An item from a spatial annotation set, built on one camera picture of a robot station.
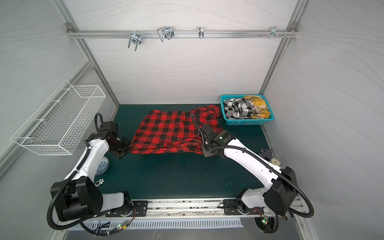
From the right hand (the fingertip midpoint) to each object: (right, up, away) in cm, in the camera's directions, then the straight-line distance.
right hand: (211, 144), depth 79 cm
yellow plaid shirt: (+37, +20, +23) cm, 48 cm away
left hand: (-44, -1, +4) cm, 44 cm away
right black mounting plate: (+10, -26, -13) cm, 31 cm away
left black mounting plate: (-39, -31, -6) cm, 50 cm away
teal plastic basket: (+26, +12, +22) cm, 36 cm away
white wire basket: (-72, +11, -11) cm, 74 cm away
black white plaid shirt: (+23, +21, +28) cm, 42 cm away
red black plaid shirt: (-22, +5, +23) cm, 32 cm away
